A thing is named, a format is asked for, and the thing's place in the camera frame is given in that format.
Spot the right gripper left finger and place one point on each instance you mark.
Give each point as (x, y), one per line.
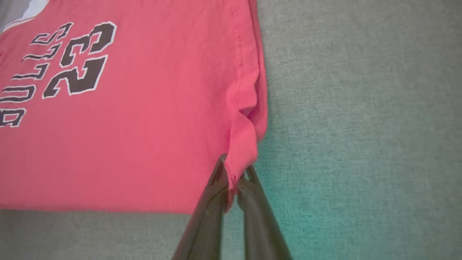
(205, 224)

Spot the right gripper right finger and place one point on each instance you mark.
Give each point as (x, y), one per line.
(261, 227)

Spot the red jersey with number print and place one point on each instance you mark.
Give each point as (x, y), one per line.
(144, 126)

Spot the large grey sofa seat cushion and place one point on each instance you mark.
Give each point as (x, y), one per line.
(361, 108)

